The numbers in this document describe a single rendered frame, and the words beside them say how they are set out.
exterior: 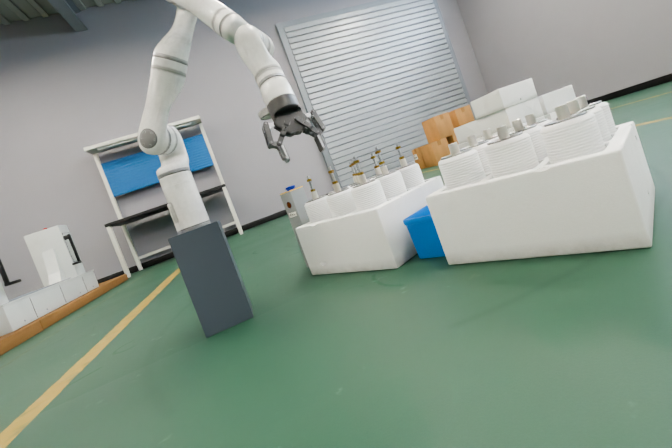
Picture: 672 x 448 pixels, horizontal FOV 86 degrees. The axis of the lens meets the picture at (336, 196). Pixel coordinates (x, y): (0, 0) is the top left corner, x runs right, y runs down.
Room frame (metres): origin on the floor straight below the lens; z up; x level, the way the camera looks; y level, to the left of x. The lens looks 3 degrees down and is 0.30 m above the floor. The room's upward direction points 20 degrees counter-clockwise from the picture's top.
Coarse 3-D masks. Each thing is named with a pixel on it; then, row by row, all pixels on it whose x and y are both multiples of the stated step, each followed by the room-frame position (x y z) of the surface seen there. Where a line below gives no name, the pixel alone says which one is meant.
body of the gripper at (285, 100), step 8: (280, 96) 0.84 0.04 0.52; (288, 96) 0.85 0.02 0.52; (272, 104) 0.85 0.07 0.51; (280, 104) 0.84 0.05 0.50; (288, 104) 0.84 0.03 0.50; (296, 104) 0.86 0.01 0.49; (272, 112) 0.85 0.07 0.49; (280, 112) 0.85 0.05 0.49; (288, 112) 0.86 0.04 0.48; (296, 112) 0.87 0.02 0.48; (280, 120) 0.85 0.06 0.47; (280, 128) 0.85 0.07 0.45; (288, 128) 0.85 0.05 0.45; (296, 128) 0.86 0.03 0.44; (288, 136) 0.86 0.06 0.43
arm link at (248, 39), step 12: (240, 36) 0.87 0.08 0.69; (252, 36) 0.86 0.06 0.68; (240, 48) 0.88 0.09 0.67; (252, 48) 0.87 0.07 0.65; (264, 48) 0.87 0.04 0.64; (252, 60) 0.87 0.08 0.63; (264, 60) 0.87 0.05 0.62; (252, 72) 0.89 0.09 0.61; (264, 72) 0.86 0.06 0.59; (276, 72) 0.87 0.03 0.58
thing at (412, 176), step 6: (402, 168) 1.23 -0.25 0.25; (408, 168) 1.22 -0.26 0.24; (414, 168) 1.22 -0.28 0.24; (402, 174) 1.23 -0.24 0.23; (408, 174) 1.22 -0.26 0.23; (414, 174) 1.22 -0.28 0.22; (420, 174) 1.24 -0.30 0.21; (408, 180) 1.22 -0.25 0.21; (414, 180) 1.22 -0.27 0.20; (420, 180) 1.23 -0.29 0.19; (408, 186) 1.23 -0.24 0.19; (414, 186) 1.22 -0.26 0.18
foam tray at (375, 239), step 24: (408, 192) 1.12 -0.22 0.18; (432, 192) 1.21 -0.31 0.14; (360, 216) 1.04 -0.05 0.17; (384, 216) 1.01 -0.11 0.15; (312, 240) 1.22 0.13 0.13; (336, 240) 1.14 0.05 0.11; (360, 240) 1.07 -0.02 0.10; (384, 240) 1.00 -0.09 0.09; (408, 240) 1.06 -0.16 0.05; (312, 264) 1.26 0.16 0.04; (336, 264) 1.17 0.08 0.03; (360, 264) 1.09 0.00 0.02; (384, 264) 1.03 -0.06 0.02
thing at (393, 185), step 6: (390, 174) 1.14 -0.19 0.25; (396, 174) 1.15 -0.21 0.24; (384, 180) 1.14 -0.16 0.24; (390, 180) 1.14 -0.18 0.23; (396, 180) 1.14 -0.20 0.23; (402, 180) 1.16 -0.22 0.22; (384, 186) 1.14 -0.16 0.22; (390, 186) 1.14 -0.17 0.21; (396, 186) 1.14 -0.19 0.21; (402, 186) 1.15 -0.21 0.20; (384, 192) 1.15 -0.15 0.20; (390, 192) 1.14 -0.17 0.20; (396, 192) 1.14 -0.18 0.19; (402, 192) 1.15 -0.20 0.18
